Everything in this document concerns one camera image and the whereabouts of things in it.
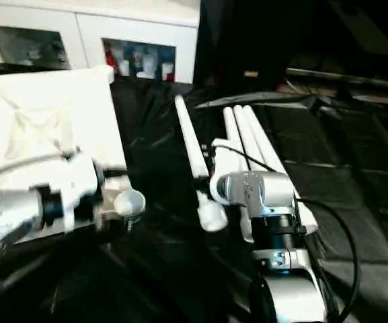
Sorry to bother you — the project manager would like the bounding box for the white jar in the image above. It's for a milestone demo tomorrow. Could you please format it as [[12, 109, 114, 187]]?
[[161, 63, 175, 82]]

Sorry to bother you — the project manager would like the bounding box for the white glass-door cabinet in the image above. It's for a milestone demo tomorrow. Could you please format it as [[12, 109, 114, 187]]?
[[0, 0, 200, 84]]

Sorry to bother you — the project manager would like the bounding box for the red bottle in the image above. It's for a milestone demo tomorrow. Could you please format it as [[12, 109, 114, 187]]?
[[105, 42, 118, 68]]

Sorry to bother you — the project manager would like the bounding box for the white plastic table top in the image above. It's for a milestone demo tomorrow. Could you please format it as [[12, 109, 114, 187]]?
[[0, 65, 147, 216]]

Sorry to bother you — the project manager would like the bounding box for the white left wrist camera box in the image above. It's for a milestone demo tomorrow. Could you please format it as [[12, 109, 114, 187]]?
[[28, 146, 106, 234]]

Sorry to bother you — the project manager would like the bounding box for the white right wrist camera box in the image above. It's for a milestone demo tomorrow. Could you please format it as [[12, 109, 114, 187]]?
[[208, 137, 250, 207]]

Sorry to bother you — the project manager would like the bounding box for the black shiny mat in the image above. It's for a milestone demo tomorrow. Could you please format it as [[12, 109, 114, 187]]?
[[0, 60, 388, 323]]

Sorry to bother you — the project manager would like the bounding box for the white plastic table leg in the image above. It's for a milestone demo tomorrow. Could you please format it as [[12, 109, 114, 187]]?
[[232, 104, 268, 174], [175, 94, 229, 233], [223, 106, 256, 244], [241, 104, 319, 235]]

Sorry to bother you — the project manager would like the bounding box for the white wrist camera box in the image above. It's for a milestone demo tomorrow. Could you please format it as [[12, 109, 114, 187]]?
[[28, 146, 106, 234], [208, 137, 250, 207]]

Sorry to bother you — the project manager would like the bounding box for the long dark metal bar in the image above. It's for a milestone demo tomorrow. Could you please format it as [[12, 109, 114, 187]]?
[[285, 67, 388, 91]]

